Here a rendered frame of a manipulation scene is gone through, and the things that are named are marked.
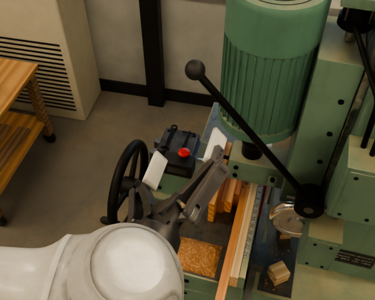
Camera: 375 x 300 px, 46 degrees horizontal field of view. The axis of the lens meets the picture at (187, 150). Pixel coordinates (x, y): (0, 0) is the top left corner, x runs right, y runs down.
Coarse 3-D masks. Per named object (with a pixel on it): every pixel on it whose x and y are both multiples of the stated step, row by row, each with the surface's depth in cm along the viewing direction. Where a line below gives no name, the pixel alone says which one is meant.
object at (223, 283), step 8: (248, 192) 115; (240, 200) 113; (240, 208) 112; (240, 216) 110; (240, 224) 109; (232, 232) 107; (232, 240) 106; (232, 248) 104; (232, 256) 103; (224, 264) 102; (224, 272) 100; (224, 280) 99; (224, 288) 98; (216, 296) 97; (224, 296) 97
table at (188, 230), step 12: (216, 108) 141; (216, 120) 138; (204, 132) 135; (228, 132) 135; (156, 192) 124; (204, 216) 115; (216, 216) 115; (228, 216) 115; (180, 228) 113; (192, 228) 113; (204, 228) 113; (216, 228) 113; (228, 228) 113; (204, 240) 110; (216, 240) 110; (228, 240) 110; (192, 276) 104; (204, 276) 104; (216, 276) 104; (204, 288) 107; (216, 288) 105; (228, 288) 104
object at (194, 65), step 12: (192, 60) 73; (192, 72) 73; (204, 72) 74; (204, 84) 75; (216, 96) 77; (228, 108) 78; (240, 120) 79; (252, 132) 81; (264, 144) 83; (288, 180) 88; (300, 192) 89; (312, 192) 89; (324, 192) 91; (300, 204) 89; (312, 204) 88; (312, 216) 91
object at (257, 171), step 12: (240, 144) 109; (240, 156) 106; (264, 156) 106; (276, 156) 106; (240, 168) 107; (252, 168) 105; (264, 168) 104; (276, 168) 104; (252, 180) 109; (264, 180) 107
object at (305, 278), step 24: (264, 240) 122; (288, 240) 121; (264, 264) 117; (288, 264) 117; (192, 288) 120; (264, 288) 113; (288, 288) 113; (312, 288) 113; (336, 288) 113; (360, 288) 113
